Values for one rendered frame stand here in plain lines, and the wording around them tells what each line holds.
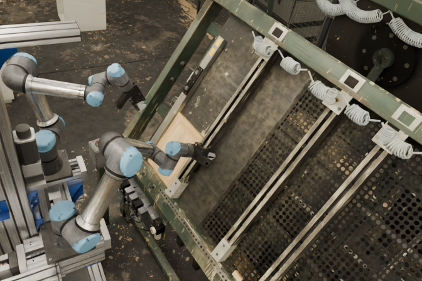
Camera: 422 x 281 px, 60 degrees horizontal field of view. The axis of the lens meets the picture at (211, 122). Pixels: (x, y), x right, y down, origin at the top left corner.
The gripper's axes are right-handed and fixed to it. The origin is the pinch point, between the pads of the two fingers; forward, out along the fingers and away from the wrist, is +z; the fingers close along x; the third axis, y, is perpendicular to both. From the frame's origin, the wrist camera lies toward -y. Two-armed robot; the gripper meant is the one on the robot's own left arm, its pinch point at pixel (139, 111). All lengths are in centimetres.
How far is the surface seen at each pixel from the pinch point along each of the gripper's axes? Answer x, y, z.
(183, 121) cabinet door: -1.2, 18.6, 25.9
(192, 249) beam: -66, -15, 52
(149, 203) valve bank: -21, -27, 55
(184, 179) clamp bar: -32.9, 1.4, 34.9
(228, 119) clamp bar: -29, 41, 14
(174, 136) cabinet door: -3.0, 9.4, 31.8
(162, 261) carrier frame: -35, -47, 108
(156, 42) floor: 303, 49, 181
